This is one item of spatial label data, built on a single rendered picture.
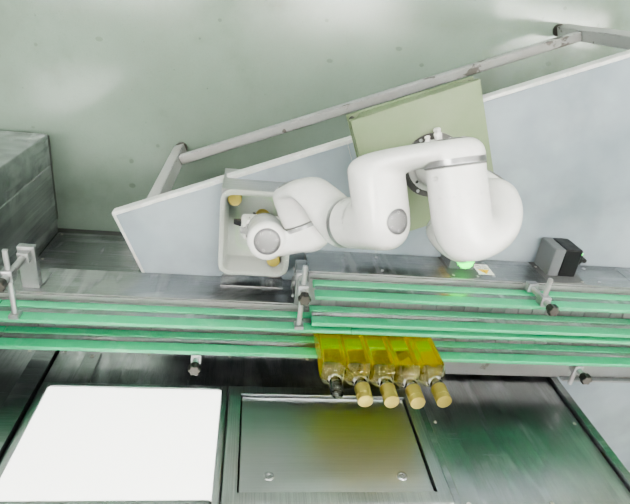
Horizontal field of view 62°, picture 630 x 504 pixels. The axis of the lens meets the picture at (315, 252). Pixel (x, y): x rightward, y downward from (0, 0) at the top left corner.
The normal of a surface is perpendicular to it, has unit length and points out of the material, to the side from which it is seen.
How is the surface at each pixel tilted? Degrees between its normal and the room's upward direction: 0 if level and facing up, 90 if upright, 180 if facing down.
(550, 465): 90
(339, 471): 90
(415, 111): 4
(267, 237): 15
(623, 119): 0
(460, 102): 4
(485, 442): 90
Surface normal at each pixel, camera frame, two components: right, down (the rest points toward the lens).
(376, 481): 0.11, -0.89
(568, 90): 0.10, 0.44
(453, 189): -0.40, 0.16
